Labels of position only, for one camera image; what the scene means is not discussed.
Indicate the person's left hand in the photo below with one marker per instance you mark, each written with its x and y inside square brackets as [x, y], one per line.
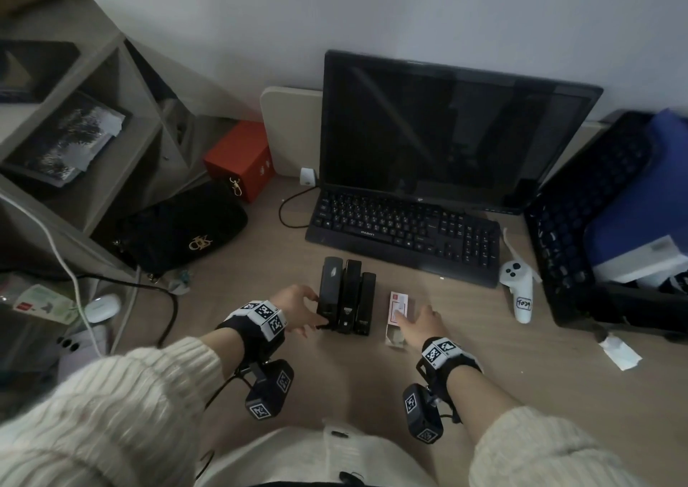
[298, 312]

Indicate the person's right hand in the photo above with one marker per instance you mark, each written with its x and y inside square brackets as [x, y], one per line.
[424, 328]

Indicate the red white staples box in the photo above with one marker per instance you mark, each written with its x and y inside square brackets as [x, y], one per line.
[399, 304]

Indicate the grey top stapler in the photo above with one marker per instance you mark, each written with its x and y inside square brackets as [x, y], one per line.
[329, 282]

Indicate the small black stapler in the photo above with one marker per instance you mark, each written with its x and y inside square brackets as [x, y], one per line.
[350, 288]

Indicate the slim black stapler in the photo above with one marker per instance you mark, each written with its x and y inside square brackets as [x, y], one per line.
[367, 298]

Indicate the person's left forearm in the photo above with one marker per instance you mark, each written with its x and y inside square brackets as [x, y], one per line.
[118, 411]

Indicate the person's right forearm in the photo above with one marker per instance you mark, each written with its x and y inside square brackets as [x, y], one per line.
[527, 433]

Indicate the person's black trousers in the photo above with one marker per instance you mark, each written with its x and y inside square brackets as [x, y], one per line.
[322, 484]

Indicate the black marker wristband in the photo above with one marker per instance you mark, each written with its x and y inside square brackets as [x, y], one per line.
[449, 366]
[250, 328]

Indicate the white handheld controller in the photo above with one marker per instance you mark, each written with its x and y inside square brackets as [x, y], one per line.
[521, 293]

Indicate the black keyboard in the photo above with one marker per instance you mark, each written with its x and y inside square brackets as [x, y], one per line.
[398, 229]

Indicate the grey bag charm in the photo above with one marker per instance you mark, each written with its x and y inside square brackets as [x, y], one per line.
[179, 282]

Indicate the white plug adapter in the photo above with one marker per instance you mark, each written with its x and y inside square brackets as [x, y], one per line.
[308, 176]

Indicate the cream knitted sweater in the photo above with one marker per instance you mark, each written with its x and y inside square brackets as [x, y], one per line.
[301, 451]

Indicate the black handbag gold logo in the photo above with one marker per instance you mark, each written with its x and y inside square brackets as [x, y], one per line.
[172, 229]

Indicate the black perforated file basket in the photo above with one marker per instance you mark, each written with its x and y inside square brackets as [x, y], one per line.
[564, 218]

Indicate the white computer mouse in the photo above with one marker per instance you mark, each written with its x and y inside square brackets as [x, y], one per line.
[102, 308]

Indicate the crumpled white paper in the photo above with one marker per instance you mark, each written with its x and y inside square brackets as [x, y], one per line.
[619, 351]

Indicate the black computer monitor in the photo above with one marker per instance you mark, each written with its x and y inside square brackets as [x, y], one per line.
[457, 127]

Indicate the pale smartphone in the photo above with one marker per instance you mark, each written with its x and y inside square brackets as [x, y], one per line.
[83, 352]

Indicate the white cardboard box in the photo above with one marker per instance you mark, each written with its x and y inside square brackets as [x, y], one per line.
[639, 260]

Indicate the beige shelf unit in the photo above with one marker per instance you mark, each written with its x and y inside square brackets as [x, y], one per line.
[123, 137]

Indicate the green white packet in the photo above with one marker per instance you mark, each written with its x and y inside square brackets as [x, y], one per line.
[45, 304]

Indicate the blue folder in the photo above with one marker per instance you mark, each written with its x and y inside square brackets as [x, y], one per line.
[645, 202]

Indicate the black white picture booklet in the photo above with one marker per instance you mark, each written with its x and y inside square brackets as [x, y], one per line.
[64, 137]

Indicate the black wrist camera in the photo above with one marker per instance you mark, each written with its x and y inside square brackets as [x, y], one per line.
[423, 414]
[269, 390]

